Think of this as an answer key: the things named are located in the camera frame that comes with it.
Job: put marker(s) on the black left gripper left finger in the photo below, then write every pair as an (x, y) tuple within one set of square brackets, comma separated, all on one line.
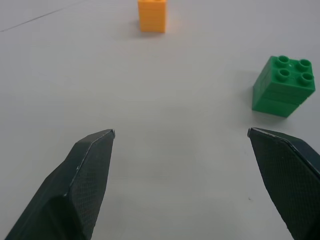
[(75, 190)]

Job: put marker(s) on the green building block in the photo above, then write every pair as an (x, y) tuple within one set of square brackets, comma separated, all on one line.
[(282, 90)]

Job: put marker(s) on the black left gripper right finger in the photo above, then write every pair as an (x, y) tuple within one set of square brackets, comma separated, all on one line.
[(290, 185)]

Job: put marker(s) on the orange toy brick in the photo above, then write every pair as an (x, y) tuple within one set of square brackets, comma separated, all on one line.
[(152, 17)]

